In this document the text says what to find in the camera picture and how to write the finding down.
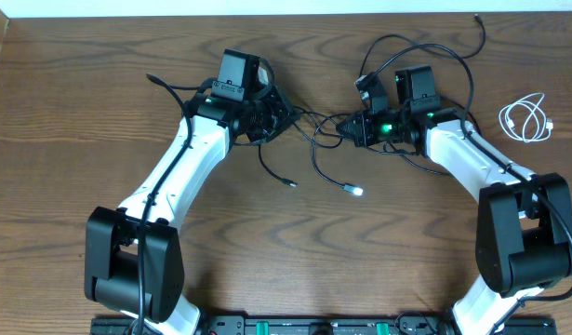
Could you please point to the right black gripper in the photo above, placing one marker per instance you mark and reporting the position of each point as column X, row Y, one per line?
column 364, row 135

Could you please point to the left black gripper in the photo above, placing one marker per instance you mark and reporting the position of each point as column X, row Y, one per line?
column 288, row 116

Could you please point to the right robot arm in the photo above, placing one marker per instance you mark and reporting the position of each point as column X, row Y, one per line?
column 524, row 220

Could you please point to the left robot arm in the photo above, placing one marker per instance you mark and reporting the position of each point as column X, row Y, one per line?
column 133, row 261

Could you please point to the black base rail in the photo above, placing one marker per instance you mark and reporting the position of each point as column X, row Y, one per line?
column 405, row 324

